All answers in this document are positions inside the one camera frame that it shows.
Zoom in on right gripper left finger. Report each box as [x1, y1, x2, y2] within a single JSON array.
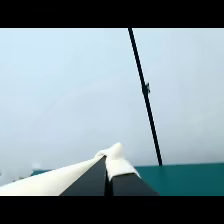
[[59, 154, 108, 197]]

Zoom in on black pole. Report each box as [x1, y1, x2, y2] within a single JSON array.
[[127, 27, 164, 167]]

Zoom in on white garment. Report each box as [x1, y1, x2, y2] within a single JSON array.
[[0, 142, 142, 197]]

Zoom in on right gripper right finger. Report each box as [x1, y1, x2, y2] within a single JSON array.
[[107, 171, 160, 197]]

